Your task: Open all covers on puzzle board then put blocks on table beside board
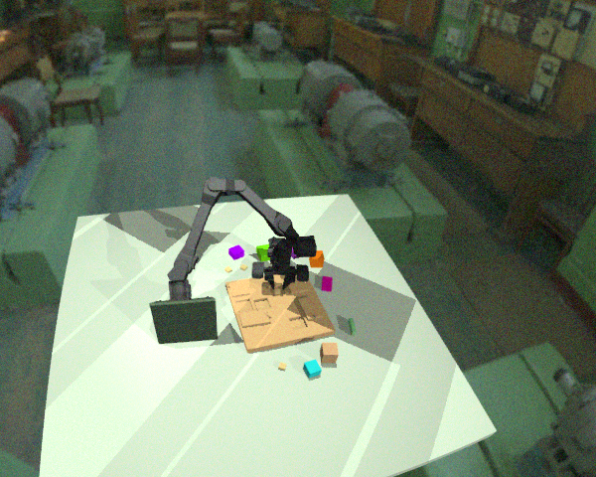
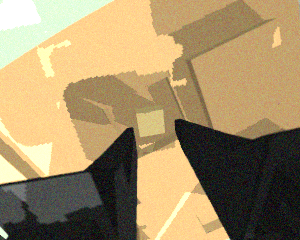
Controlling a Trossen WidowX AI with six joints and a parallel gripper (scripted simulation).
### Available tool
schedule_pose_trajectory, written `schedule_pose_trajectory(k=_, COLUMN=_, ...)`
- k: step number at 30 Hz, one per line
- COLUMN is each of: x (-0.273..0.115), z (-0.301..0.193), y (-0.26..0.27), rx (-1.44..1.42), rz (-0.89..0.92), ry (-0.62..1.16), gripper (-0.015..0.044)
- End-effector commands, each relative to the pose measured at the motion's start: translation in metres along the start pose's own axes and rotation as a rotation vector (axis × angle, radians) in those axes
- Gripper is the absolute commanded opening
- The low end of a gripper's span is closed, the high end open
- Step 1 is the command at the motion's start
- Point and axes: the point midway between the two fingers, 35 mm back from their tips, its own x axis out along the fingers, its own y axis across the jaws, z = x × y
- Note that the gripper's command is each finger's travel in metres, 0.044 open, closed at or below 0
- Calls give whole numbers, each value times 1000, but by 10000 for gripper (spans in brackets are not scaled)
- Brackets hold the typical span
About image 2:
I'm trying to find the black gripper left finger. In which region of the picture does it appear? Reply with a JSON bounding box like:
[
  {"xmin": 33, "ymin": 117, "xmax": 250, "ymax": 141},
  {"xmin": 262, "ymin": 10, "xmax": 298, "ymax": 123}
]
[{"xmin": 0, "ymin": 127, "xmax": 138, "ymax": 240}]

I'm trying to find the pale yellow block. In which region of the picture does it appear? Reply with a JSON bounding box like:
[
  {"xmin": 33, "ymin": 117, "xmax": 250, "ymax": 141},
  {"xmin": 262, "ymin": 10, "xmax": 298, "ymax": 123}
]
[{"xmin": 135, "ymin": 105, "xmax": 165, "ymax": 137}]

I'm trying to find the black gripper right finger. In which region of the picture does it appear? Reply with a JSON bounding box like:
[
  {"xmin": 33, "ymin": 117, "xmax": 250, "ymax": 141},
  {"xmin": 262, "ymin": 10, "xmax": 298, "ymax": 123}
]
[{"xmin": 175, "ymin": 119, "xmax": 300, "ymax": 240}]

